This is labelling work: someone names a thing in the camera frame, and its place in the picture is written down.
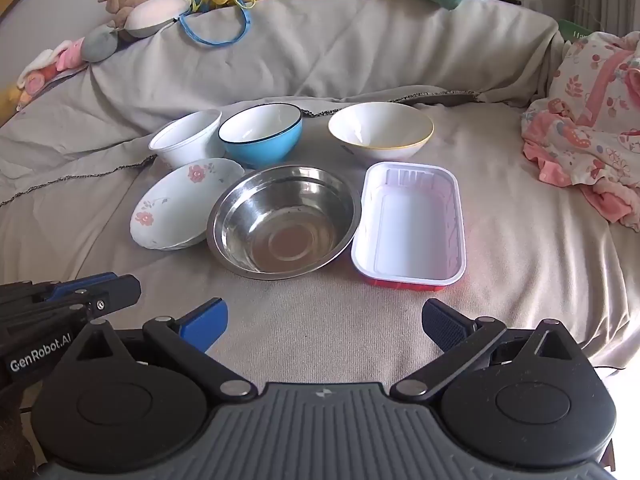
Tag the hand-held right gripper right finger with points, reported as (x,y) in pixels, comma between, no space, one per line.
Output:
(442,322)

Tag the white and red plastic tray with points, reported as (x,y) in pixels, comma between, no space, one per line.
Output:
(410,230)

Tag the white round plush toy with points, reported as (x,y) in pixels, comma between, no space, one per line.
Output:
(155,12)

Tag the stainless steel bowl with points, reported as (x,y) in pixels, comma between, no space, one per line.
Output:
(280,230)

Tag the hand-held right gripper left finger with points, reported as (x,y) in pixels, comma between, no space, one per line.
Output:
(207,322)

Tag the brown teddy bear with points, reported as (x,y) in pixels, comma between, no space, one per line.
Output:
(122,0)

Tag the pink plush rabbit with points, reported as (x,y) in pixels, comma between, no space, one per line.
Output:
(65,57)

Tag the white floral plate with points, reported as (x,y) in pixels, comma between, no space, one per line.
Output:
(170,200)

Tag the white bowl with yellow rim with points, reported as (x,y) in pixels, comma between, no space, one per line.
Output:
(380,127)

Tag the white plastic bowl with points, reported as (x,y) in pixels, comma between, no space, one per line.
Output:
(182,145)

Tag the blue bowl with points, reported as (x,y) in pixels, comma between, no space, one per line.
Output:
(270,152)

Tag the pink floral blanket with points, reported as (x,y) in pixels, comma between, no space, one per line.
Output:
(580,125)

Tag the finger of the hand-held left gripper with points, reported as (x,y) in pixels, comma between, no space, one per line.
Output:
(117,294)
(85,282)

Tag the grey plush toy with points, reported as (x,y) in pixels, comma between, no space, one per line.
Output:
(100,42)

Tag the green box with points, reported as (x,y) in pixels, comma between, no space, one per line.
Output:
(575,30)

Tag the grey sofa cover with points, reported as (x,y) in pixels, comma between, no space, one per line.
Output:
(350,50)

